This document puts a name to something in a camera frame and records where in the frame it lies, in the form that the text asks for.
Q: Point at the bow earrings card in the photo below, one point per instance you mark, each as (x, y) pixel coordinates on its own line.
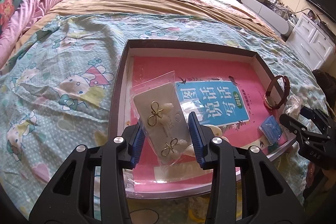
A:
(156, 104)

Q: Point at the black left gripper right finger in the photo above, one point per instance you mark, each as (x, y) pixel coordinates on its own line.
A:
(246, 187)

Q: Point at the pink book blue label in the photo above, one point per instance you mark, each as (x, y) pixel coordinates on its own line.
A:
(227, 94)

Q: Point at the cream polka dot hair claw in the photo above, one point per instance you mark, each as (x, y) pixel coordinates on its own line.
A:
(216, 131)

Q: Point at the pink quilt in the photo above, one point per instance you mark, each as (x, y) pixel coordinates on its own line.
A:
(26, 15)

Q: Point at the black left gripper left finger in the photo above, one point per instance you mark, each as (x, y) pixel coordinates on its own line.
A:
(89, 185)

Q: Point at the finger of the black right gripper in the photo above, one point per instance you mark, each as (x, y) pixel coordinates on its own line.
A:
(321, 120)
(302, 132)

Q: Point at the brown leather strap watch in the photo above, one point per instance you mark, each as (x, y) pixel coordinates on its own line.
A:
(274, 98)

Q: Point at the dark cardboard tray box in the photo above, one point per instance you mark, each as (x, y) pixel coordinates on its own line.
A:
(121, 112)

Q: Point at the white drawer cabinet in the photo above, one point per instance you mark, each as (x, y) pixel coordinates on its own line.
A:
(312, 46)

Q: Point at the tan bed blanket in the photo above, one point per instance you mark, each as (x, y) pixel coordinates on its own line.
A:
(226, 11)

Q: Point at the hello kitty bed sheet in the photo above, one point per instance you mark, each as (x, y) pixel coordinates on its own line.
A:
(56, 91)

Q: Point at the blue item in plastic bag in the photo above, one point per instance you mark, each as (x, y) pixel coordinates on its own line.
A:
(271, 129)

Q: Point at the white low tv bench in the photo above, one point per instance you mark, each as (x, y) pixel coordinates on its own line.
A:
(276, 22)

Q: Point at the clear bag small jewelry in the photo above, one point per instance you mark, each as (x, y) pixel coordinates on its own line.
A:
(293, 106)

